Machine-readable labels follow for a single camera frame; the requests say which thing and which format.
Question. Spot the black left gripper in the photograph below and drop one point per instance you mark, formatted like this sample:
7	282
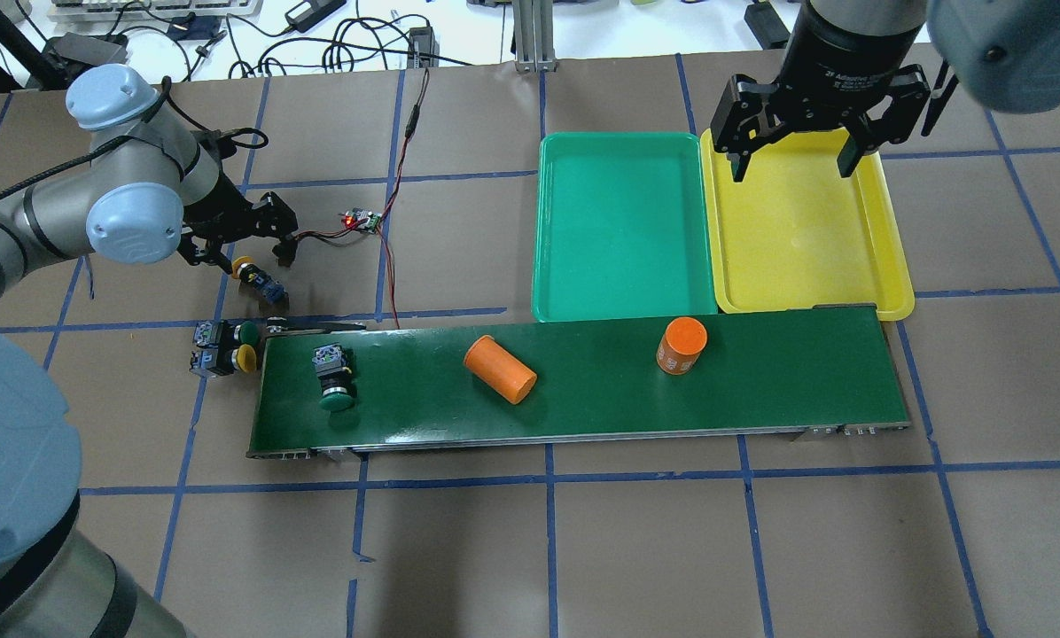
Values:
221	205

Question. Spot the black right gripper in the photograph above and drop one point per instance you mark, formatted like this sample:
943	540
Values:
840	51

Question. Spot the yellow push button apart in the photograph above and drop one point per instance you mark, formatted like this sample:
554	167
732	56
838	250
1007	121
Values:
265	286

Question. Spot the yellow push button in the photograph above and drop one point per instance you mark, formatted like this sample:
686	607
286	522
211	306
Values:
222	362

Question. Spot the green push button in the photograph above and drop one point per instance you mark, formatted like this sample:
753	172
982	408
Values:
335	376
211	334

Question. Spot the orange cylinder with label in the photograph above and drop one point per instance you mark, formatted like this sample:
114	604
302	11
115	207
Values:
682	343

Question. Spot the plain orange cylinder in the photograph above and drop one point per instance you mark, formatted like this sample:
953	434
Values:
499	369

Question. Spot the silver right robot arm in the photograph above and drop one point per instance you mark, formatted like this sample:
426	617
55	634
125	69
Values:
1006	54

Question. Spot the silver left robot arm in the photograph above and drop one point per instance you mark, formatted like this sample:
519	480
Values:
148	189

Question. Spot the yellow plastic tray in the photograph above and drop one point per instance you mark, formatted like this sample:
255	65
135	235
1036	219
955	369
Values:
794	233

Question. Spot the small motor controller board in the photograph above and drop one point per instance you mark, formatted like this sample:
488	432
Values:
362	221

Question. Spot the black power adapter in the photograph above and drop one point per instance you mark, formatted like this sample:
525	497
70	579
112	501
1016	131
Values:
766	26

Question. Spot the green plastic tray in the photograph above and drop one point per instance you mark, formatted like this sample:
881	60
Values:
620	230

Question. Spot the green conveyor belt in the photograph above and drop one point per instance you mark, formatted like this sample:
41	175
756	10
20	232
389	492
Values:
820	369

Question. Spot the aluminium frame post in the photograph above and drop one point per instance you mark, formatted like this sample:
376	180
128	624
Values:
534	49

